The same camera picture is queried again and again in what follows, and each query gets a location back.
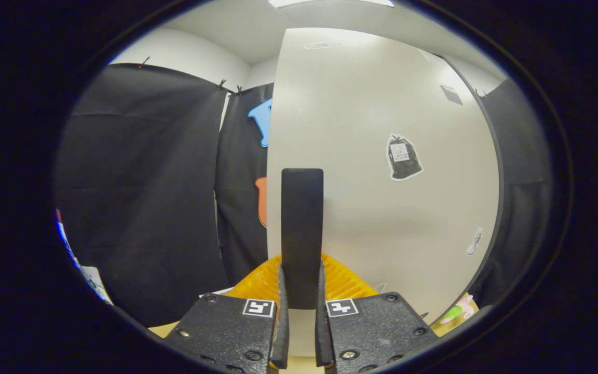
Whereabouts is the green and pink plush toy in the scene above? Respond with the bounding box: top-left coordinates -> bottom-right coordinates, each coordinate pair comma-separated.
438,295 -> 476,325

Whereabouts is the black backdrop cloth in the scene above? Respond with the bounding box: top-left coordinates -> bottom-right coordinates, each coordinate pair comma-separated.
55,62 -> 554,328

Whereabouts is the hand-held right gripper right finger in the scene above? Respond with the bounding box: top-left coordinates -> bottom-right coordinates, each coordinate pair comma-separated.
315,253 -> 440,373

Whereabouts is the person's white shirt sleeve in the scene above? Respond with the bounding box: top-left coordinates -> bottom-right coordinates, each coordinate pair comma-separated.
55,208 -> 114,305

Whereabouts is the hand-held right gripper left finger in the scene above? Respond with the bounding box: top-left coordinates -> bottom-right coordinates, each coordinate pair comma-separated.
161,255 -> 290,373

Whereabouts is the black door handle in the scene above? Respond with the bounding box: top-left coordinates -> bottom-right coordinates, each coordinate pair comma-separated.
281,168 -> 324,311

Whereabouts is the long ceiling light panel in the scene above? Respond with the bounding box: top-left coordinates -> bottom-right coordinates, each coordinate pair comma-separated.
268,0 -> 396,8

